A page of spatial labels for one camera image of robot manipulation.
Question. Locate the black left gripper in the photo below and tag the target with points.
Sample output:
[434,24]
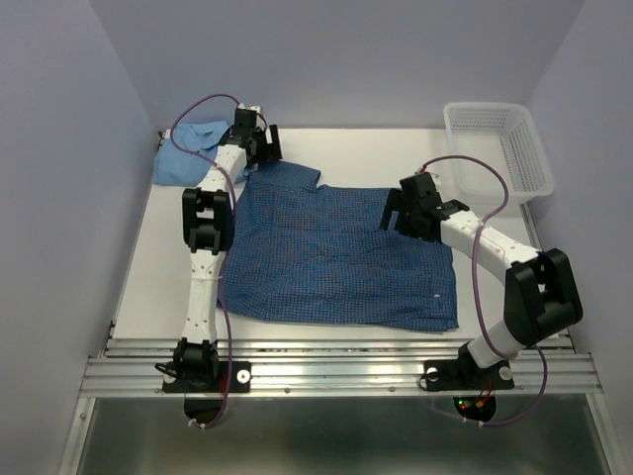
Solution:
[268,151]

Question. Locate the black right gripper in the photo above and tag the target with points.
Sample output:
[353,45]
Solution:
[401,225]

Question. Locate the blue plaid long sleeve shirt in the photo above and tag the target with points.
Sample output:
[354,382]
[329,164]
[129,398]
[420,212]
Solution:
[308,253]

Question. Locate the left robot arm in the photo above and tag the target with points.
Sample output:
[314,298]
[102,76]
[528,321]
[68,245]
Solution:
[208,229]

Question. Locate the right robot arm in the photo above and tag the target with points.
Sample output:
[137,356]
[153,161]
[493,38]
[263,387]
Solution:
[540,299]

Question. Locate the light blue folded shirt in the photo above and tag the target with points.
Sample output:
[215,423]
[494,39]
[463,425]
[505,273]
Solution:
[175,168]

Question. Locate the white plastic basket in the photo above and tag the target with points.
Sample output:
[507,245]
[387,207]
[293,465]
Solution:
[504,136]

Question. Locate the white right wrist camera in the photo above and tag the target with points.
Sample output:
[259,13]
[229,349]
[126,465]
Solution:
[433,175]

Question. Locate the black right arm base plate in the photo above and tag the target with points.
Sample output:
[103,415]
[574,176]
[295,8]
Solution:
[441,375]

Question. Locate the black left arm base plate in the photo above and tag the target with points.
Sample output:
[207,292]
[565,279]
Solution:
[237,381]

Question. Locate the aluminium front rail frame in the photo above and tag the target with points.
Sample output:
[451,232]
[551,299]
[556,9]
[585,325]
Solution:
[321,367]

